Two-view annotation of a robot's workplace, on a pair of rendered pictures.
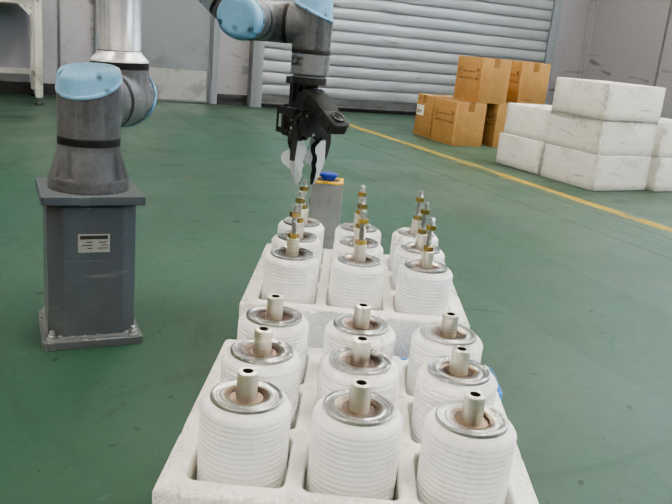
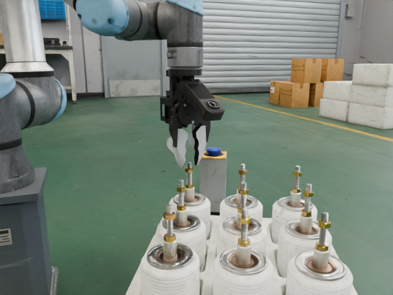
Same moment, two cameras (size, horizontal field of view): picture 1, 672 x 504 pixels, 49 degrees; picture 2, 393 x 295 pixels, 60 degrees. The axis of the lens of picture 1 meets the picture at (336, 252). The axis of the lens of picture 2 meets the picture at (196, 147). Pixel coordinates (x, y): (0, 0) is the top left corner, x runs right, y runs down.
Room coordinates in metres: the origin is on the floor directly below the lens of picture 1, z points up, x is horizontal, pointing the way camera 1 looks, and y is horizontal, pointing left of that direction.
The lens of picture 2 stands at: (0.76, -0.02, 0.56)
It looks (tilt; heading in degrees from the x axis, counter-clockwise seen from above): 14 degrees down; 7
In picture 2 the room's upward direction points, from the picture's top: straight up
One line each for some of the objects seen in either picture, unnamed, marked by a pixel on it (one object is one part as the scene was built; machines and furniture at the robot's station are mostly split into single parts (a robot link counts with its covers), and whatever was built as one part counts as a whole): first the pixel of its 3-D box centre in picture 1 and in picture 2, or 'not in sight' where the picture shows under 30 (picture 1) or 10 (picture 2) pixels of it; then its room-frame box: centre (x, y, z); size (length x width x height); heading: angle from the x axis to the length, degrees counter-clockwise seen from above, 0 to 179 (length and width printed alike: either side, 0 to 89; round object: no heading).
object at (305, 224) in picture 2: (421, 242); (305, 223); (1.36, -0.16, 0.26); 0.02 x 0.02 x 0.03
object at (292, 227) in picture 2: (420, 248); (304, 229); (1.36, -0.16, 0.25); 0.08 x 0.08 x 0.01
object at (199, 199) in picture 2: (301, 222); (189, 199); (1.48, 0.08, 0.25); 0.08 x 0.08 x 0.01
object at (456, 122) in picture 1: (458, 121); (293, 94); (5.28, -0.77, 0.15); 0.30 x 0.24 x 0.30; 24
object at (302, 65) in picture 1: (308, 66); (183, 58); (1.49, 0.09, 0.56); 0.08 x 0.08 x 0.05
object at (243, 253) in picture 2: (359, 253); (243, 253); (1.25, -0.04, 0.26); 0.02 x 0.02 x 0.03
